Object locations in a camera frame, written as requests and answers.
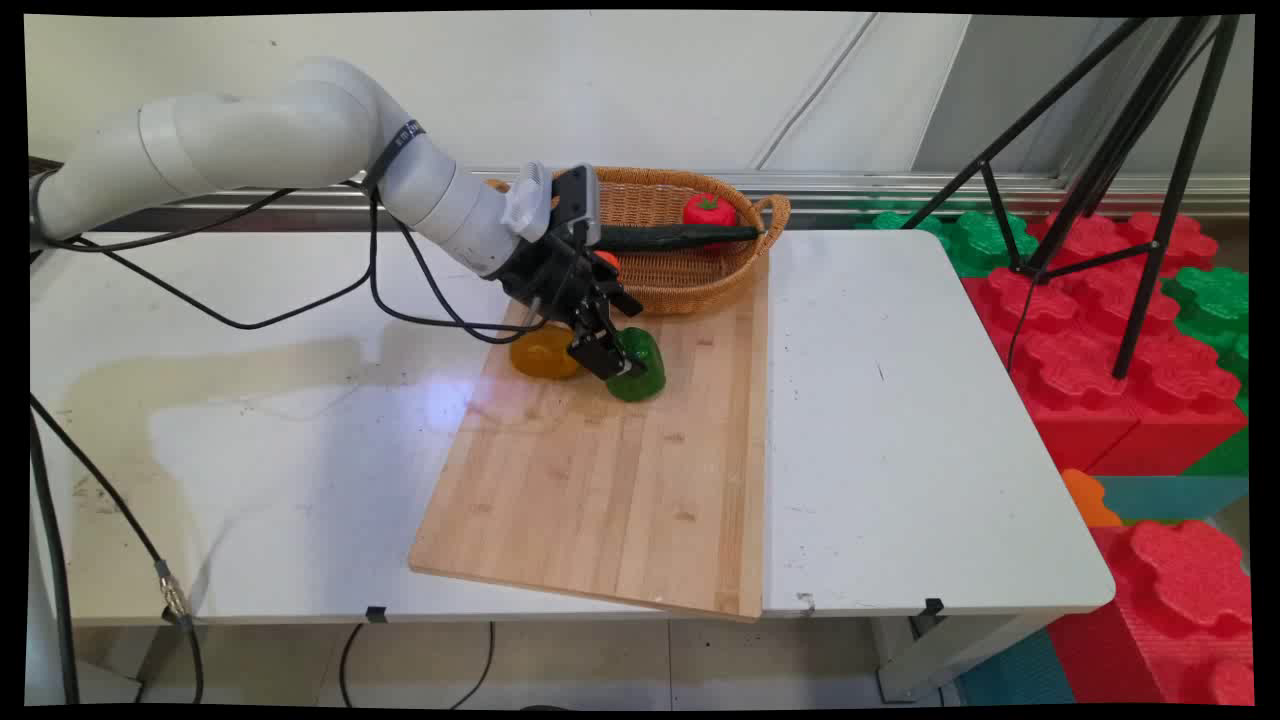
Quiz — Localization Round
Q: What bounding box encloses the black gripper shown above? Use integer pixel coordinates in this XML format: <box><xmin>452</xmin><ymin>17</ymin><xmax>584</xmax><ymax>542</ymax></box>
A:
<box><xmin>494</xmin><ymin>228</ymin><xmax>649</xmax><ymax>382</ymax></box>

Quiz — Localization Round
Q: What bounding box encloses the dark green toy cucumber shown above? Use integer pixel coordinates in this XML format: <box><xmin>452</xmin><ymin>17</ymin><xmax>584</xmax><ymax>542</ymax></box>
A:
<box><xmin>592</xmin><ymin>224</ymin><xmax>765</xmax><ymax>253</ymax></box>

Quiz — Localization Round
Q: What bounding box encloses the green toy bell pepper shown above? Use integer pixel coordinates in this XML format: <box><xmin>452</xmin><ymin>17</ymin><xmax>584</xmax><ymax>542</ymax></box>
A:
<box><xmin>604</xmin><ymin>327</ymin><xmax>667</xmax><ymax>403</ymax></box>

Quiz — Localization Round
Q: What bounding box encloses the yellow toy bell pepper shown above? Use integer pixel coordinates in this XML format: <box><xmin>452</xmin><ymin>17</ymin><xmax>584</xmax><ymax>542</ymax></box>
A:
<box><xmin>509</xmin><ymin>322</ymin><xmax>583</xmax><ymax>381</ymax></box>

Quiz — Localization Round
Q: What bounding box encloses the woven wicker basket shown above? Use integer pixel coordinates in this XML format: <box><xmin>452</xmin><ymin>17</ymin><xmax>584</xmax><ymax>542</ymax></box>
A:
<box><xmin>487</xmin><ymin>166</ymin><xmax>792</xmax><ymax>317</ymax></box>

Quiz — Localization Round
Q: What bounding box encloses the wooden cutting board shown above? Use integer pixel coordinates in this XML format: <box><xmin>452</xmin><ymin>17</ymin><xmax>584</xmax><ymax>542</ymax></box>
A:
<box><xmin>408</xmin><ymin>250</ymin><xmax>771</xmax><ymax>623</ymax></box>

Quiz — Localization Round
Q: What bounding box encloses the red toy tomato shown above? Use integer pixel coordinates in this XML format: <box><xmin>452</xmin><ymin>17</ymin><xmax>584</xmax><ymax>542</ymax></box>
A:
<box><xmin>683</xmin><ymin>193</ymin><xmax>738</xmax><ymax>231</ymax></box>

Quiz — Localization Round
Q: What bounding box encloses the large red foam block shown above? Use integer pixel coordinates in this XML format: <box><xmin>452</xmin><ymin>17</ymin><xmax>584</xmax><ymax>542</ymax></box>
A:
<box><xmin>960</xmin><ymin>210</ymin><xmax>1251</xmax><ymax>477</ymax></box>

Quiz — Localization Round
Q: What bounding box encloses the orange foam piece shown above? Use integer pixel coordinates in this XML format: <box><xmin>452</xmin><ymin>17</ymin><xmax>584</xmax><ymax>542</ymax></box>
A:
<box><xmin>1060</xmin><ymin>468</ymin><xmax>1124</xmax><ymax>529</ymax></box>

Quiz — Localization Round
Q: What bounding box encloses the teal foam mat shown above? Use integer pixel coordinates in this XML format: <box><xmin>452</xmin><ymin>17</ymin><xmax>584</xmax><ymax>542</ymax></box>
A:
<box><xmin>955</xmin><ymin>628</ymin><xmax>1077</xmax><ymax>707</ymax></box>
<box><xmin>1095</xmin><ymin>475</ymin><xmax>1251</xmax><ymax>523</ymax></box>

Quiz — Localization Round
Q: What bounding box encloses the black tripod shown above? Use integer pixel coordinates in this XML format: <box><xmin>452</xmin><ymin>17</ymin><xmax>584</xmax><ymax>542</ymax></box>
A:
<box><xmin>900</xmin><ymin>15</ymin><xmax>1241</xmax><ymax>381</ymax></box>

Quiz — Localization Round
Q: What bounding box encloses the small green foam wedge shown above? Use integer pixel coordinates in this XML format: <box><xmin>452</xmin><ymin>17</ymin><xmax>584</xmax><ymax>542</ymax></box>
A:
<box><xmin>1183</xmin><ymin>428</ymin><xmax>1251</xmax><ymax>477</ymax></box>

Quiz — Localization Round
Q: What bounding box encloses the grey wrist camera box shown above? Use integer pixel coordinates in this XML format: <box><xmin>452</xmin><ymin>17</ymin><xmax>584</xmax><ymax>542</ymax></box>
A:
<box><xmin>548</xmin><ymin>165</ymin><xmax>602</xmax><ymax>249</ymax></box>

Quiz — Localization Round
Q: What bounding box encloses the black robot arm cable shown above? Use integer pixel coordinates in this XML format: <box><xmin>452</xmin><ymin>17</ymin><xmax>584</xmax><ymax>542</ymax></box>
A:
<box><xmin>368</xmin><ymin>190</ymin><xmax>549</xmax><ymax>346</ymax></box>
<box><xmin>40</xmin><ymin>185</ymin><xmax>376</xmax><ymax>331</ymax></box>

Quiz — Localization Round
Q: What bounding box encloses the black strap on arm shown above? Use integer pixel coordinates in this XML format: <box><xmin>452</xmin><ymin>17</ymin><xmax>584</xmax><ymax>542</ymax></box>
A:
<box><xmin>362</xmin><ymin>120</ymin><xmax>427</xmax><ymax>193</ymax></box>

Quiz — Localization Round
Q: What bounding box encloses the aluminium window rail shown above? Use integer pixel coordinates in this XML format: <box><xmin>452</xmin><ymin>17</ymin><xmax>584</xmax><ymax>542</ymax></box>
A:
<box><xmin>60</xmin><ymin>165</ymin><xmax>1251</xmax><ymax>233</ymax></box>

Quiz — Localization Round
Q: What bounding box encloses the thin black floor cable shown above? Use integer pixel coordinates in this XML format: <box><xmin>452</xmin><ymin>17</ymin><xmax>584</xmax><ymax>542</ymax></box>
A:
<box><xmin>340</xmin><ymin>622</ymin><xmax>496</xmax><ymax>711</ymax></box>

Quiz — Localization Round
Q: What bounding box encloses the white table leg frame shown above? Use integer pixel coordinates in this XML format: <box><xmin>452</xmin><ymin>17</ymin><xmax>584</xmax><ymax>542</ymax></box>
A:
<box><xmin>868</xmin><ymin>612</ymin><xmax>1051</xmax><ymax>703</ymax></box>

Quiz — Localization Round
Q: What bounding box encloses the black cable with metal connector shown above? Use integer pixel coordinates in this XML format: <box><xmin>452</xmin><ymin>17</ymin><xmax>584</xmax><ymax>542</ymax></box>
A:
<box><xmin>30</xmin><ymin>395</ymin><xmax>206</xmax><ymax>706</ymax></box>

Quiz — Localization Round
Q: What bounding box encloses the thick black cable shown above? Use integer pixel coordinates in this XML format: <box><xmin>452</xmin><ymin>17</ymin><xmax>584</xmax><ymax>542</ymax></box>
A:
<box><xmin>30</xmin><ymin>410</ymin><xmax>81</xmax><ymax>706</ymax></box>

